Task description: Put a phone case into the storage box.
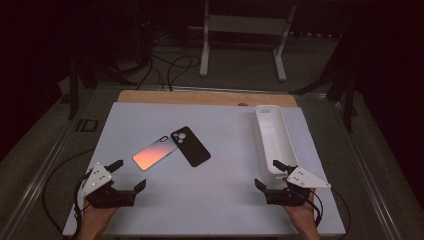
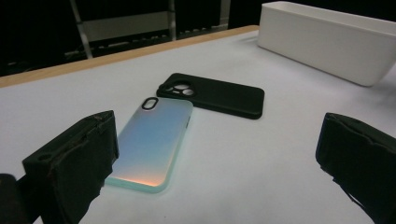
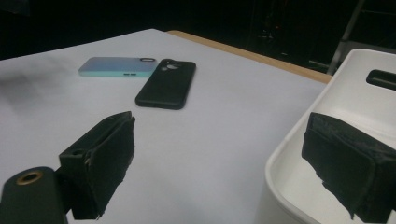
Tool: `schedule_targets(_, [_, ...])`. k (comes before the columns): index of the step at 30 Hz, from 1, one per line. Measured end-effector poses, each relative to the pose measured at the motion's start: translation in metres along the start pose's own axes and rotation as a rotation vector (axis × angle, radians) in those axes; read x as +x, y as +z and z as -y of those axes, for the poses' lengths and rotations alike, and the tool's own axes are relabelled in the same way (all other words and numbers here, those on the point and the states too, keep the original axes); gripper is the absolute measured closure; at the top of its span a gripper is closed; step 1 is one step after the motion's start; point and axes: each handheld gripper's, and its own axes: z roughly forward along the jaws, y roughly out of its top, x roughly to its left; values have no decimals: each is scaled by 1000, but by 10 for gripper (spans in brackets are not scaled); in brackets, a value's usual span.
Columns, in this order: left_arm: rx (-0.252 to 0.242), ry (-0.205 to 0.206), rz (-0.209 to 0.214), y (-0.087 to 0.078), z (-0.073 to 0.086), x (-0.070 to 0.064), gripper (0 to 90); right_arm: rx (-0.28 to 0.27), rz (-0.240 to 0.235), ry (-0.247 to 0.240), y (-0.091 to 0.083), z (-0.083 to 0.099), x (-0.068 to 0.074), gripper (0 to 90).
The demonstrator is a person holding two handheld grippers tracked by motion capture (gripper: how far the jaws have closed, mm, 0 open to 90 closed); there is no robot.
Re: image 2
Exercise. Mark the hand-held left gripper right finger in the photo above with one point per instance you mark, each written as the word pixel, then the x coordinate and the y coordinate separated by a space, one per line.
pixel 361 155

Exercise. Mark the iridescent phone case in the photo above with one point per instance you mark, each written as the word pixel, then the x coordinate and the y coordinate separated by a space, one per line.
pixel 155 140

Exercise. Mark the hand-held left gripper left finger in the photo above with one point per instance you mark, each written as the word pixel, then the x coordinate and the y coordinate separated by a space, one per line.
pixel 71 161

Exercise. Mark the white table mat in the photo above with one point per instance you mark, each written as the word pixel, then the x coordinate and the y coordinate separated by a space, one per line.
pixel 249 171

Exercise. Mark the grey metal stand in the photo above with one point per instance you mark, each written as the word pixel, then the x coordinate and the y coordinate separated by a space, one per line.
pixel 124 25

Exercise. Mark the black phone case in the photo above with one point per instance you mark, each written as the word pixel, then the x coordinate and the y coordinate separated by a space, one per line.
pixel 224 96

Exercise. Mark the white plastic storage box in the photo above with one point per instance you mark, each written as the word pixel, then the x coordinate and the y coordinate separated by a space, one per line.
pixel 311 43

